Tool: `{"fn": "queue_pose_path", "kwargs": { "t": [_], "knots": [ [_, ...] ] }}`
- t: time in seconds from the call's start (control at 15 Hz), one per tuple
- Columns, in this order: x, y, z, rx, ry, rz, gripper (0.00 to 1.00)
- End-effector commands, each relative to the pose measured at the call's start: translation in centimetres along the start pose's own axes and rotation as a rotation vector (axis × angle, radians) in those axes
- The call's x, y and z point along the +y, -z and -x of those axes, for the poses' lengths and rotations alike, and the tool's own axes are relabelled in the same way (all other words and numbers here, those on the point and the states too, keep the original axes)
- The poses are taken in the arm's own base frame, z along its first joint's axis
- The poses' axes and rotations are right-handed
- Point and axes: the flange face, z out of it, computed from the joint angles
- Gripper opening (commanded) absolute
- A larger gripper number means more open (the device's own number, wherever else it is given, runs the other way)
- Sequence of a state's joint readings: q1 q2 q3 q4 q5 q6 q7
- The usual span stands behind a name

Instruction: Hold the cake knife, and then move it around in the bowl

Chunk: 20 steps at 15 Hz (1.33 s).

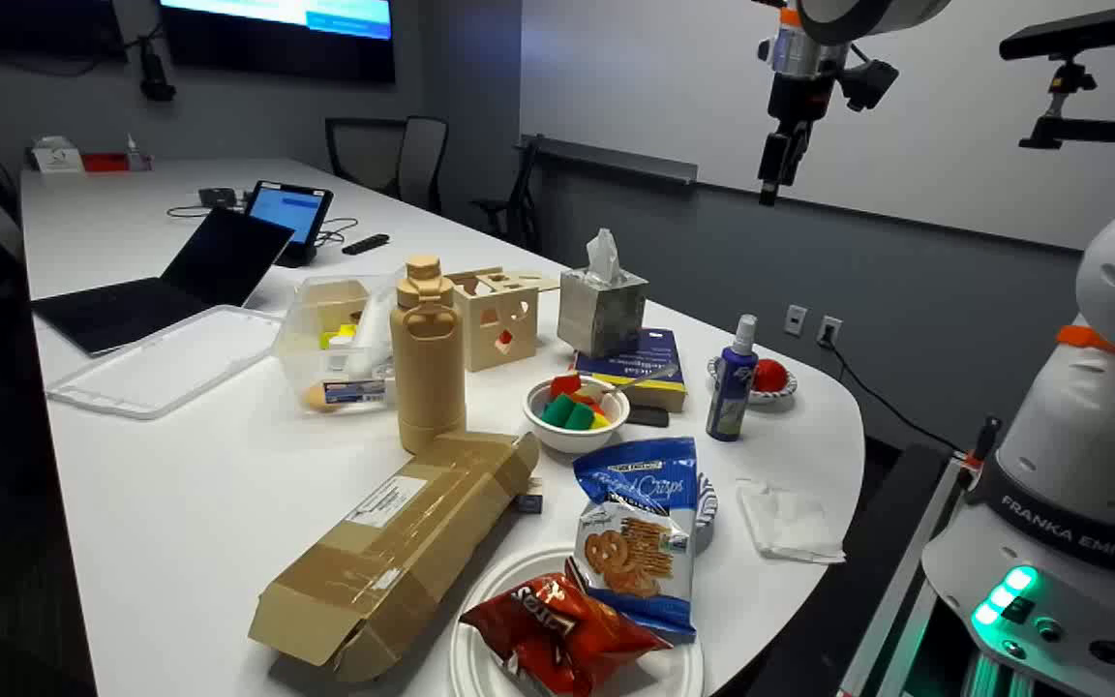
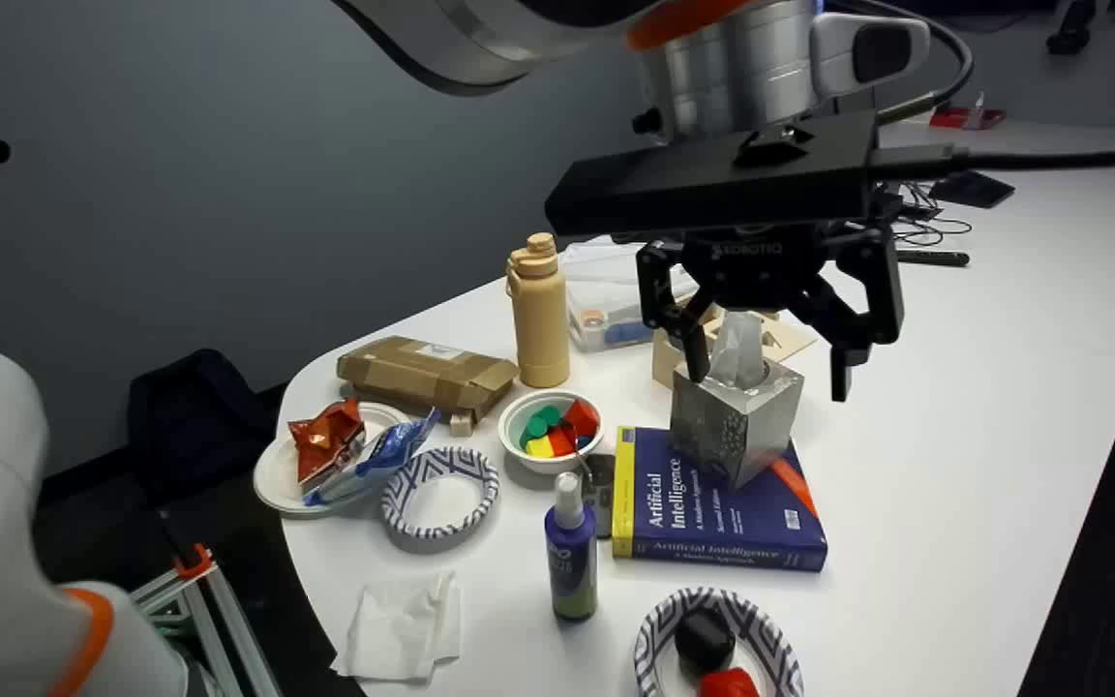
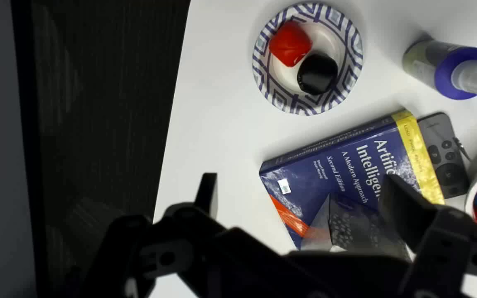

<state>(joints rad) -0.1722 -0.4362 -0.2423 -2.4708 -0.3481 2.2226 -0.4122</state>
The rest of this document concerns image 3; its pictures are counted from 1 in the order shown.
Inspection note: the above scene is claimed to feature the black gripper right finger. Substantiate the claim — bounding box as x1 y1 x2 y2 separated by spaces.
379 176 477 298

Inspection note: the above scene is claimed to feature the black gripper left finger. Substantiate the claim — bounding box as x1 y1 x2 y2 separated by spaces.
79 173 281 298

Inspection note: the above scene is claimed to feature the black remote control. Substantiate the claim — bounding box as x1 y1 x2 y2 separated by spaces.
418 113 468 199

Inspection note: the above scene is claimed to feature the blue AI textbook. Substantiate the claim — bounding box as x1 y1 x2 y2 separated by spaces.
258 112 443 249

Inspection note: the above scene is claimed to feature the blue spray bottle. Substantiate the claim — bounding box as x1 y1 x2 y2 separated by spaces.
402 40 477 102

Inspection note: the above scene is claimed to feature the black block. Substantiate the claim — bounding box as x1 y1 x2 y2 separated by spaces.
296 54 337 95

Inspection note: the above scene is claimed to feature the red block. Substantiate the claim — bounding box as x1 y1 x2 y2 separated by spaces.
269 22 311 67

